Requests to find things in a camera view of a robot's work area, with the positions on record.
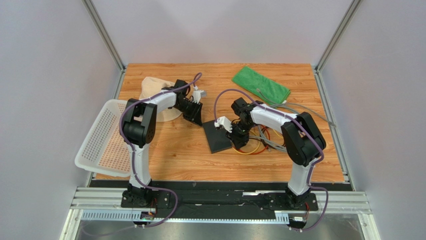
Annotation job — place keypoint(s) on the white plastic basket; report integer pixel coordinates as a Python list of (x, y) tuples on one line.
[(104, 150)]

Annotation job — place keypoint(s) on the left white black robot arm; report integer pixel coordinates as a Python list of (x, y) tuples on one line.
[(137, 126)]

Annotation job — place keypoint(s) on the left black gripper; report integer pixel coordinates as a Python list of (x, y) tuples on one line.
[(196, 115)]

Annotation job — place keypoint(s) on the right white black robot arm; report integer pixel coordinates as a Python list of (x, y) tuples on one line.
[(303, 141)]

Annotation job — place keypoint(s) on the aluminium frame rail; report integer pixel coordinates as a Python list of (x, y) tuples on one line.
[(103, 204)]

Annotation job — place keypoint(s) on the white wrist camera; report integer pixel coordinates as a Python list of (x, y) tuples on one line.
[(197, 94), (223, 123)]

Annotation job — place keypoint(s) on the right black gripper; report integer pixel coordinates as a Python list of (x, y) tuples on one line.
[(238, 136)]

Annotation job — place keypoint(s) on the black network switch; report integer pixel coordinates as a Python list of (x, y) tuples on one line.
[(216, 138)]

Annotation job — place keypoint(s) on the beige cloth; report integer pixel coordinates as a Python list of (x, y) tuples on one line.
[(151, 86)]

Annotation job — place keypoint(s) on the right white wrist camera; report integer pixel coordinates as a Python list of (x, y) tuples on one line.
[(223, 123)]

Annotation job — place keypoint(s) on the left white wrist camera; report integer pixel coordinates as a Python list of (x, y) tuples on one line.
[(197, 94)]

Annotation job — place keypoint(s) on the green cloth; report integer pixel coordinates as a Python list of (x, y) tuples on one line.
[(265, 88)]

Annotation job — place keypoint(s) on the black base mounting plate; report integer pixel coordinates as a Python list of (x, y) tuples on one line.
[(221, 200)]

